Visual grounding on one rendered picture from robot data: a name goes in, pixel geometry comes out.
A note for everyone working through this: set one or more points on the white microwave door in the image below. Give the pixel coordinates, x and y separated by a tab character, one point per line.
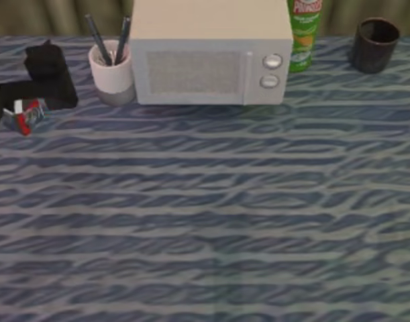
191	72

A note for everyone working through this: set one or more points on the silver microwave knob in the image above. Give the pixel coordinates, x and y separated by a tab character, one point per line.
269	81
272	61

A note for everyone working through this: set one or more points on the white microwave oven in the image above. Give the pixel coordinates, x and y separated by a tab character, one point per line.
208	23

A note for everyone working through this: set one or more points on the blue patterned tablecloth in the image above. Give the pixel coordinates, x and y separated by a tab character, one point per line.
204	208

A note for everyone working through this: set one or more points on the white and grey pen cup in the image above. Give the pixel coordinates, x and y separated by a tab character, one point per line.
112	80

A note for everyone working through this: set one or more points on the dark pen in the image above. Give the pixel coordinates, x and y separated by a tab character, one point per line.
122	38
98	38

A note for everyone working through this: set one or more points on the green chips can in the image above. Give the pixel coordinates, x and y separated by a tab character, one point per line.
302	40

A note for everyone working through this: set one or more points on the black shoe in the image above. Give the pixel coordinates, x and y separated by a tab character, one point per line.
45	73

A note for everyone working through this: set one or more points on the red and silver packet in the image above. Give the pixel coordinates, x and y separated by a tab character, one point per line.
25	115

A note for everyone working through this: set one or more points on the dark brown cup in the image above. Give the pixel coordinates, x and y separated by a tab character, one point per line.
375	50

